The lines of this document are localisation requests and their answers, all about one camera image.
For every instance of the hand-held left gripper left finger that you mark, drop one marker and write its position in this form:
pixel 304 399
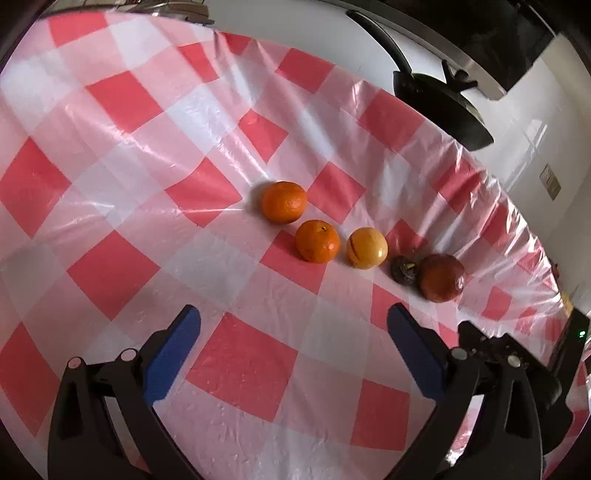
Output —
pixel 175 350

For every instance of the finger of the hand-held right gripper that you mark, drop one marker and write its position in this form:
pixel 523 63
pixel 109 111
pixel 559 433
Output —
pixel 485 341

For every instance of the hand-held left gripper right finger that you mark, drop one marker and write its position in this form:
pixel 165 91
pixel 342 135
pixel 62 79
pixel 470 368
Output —
pixel 415 355

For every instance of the shiny red-brown apple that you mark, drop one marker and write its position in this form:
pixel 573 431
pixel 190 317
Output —
pixel 441 277

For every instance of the dark mangosteen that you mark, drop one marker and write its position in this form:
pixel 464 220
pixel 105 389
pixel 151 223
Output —
pixel 404 270

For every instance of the yellow striped pepino melon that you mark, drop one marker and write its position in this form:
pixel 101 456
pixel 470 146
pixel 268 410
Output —
pixel 367 247

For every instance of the mandarin orange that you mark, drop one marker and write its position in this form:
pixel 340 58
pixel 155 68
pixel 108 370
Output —
pixel 317 241
pixel 284 201

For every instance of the red white checked tablecloth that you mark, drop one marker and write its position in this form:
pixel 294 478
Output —
pixel 138 184

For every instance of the black frying pan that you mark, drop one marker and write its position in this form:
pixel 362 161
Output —
pixel 438 106

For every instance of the beige wall socket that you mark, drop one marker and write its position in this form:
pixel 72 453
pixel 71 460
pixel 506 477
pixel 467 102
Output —
pixel 550 181

